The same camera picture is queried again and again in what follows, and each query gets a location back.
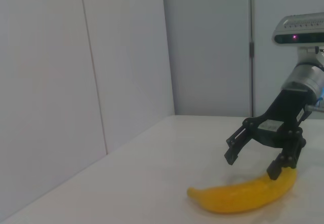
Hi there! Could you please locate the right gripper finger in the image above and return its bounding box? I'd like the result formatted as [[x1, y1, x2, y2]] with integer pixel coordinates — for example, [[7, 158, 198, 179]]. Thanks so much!
[[267, 130, 306, 181], [224, 124, 255, 165]]

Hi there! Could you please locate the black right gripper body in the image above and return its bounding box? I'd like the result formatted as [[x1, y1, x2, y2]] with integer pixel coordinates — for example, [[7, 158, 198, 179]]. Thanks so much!
[[242, 89, 317, 149]]

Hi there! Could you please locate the yellow banana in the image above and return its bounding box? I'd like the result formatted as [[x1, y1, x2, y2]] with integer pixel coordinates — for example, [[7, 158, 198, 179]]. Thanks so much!
[[186, 169, 298, 214]]

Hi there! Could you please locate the silver cable connector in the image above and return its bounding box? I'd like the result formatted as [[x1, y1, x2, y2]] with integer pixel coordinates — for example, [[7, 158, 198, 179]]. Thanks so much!
[[305, 96, 324, 114]]

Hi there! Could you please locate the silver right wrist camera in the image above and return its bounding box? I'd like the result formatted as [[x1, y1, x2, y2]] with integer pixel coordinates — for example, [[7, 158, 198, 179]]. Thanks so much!
[[272, 13, 324, 48]]

